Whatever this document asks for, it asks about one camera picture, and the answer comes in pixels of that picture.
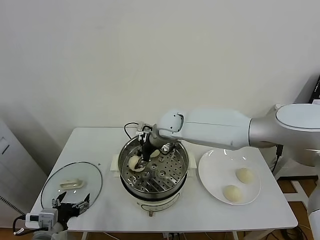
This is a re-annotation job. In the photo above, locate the round glass pot lid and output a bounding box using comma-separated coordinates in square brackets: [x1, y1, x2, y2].
[40, 161, 104, 220]

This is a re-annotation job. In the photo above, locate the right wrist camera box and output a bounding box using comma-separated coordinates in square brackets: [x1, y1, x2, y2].
[136, 121, 154, 141]

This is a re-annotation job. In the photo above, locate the stainless steel steamer basket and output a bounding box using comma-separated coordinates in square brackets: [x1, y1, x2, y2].
[117, 131, 190, 195]

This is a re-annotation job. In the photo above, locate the black cable with adapter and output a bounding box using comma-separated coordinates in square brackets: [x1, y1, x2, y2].
[271, 144, 285, 176]

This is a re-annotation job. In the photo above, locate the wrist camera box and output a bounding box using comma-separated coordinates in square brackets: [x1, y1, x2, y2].
[24, 208, 59, 230]
[136, 121, 154, 141]

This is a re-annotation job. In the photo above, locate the white electric cooker base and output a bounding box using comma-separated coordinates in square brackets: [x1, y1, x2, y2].
[109, 152, 196, 217]

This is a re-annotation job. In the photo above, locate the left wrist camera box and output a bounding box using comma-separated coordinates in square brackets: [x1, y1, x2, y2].
[24, 208, 59, 230]

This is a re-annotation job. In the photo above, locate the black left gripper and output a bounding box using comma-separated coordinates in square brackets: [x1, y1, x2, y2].
[51, 191, 90, 227]

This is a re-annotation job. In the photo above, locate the open laptop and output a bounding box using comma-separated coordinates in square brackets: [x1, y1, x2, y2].
[309, 74, 320, 105]

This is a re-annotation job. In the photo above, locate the black cooker power cord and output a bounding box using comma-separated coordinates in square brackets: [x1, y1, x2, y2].
[124, 121, 141, 140]

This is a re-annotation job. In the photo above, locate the white side desk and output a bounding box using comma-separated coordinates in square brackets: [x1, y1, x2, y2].
[274, 103, 319, 217]

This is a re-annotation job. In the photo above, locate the white round plate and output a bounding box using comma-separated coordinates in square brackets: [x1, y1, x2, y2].
[198, 149, 262, 206]

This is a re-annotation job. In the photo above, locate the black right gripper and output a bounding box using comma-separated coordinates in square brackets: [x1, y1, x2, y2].
[134, 139, 175, 171]

